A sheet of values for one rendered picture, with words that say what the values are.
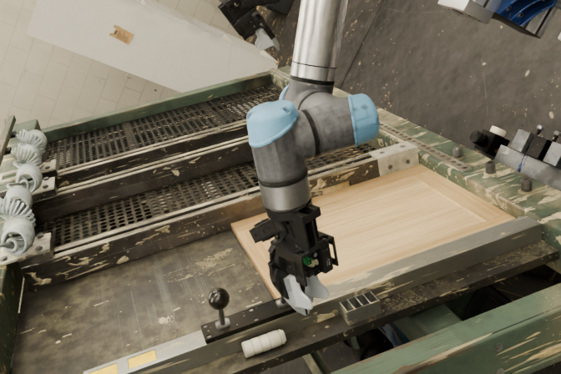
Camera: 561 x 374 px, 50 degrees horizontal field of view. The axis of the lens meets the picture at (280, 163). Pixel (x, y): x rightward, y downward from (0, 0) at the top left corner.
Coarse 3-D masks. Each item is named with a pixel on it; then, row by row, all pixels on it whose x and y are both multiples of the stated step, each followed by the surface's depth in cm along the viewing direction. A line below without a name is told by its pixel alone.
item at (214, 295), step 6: (216, 288) 104; (222, 288) 104; (210, 294) 103; (216, 294) 102; (222, 294) 102; (228, 294) 104; (210, 300) 102; (216, 300) 102; (222, 300) 102; (228, 300) 103; (216, 306) 102; (222, 306) 102; (222, 312) 107; (222, 318) 109; (228, 318) 112; (216, 324) 111; (222, 324) 110; (228, 324) 111
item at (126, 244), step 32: (352, 160) 168; (384, 160) 167; (416, 160) 170; (256, 192) 161; (320, 192) 163; (160, 224) 152; (192, 224) 154; (224, 224) 157; (0, 256) 143; (32, 256) 142; (64, 256) 146; (96, 256) 149; (128, 256) 151; (32, 288) 146
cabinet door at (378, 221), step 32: (352, 192) 161; (384, 192) 159; (416, 192) 155; (448, 192) 151; (320, 224) 149; (352, 224) 146; (384, 224) 143; (416, 224) 140; (448, 224) 138; (480, 224) 134; (256, 256) 139; (352, 256) 132; (384, 256) 130
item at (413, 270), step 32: (512, 224) 128; (416, 256) 123; (448, 256) 121; (480, 256) 123; (352, 288) 117; (384, 288) 118; (288, 320) 113; (320, 320) 115; (160, 352) 109; (192, 352) 108; (224, 352) 111
